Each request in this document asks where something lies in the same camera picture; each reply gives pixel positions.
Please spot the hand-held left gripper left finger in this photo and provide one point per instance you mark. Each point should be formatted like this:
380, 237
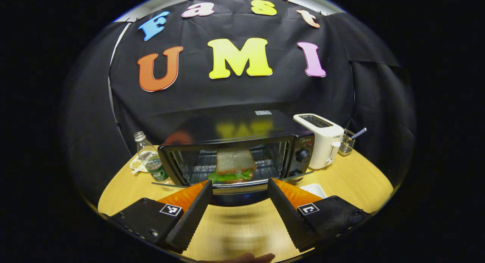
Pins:
189, 217

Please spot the clear plastic water bottle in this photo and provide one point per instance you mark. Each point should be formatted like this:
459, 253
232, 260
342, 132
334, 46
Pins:
153, 162

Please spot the sandwich with lettuce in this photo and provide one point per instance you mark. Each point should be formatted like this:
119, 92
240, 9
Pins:
235, 166

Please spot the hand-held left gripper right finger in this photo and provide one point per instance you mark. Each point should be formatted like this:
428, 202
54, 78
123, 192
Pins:
288, 217

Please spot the black backdrop cloth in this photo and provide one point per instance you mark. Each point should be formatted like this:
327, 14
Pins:
227, 96

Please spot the black electric oven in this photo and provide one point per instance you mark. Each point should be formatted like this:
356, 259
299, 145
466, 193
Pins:
242, 122

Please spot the white divided dish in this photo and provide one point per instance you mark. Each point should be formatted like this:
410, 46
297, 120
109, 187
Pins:
135, 165

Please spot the small white dish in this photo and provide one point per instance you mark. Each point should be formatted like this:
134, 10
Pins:
316, 189

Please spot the white toaster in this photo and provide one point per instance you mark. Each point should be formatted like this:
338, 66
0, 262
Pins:
322, 145

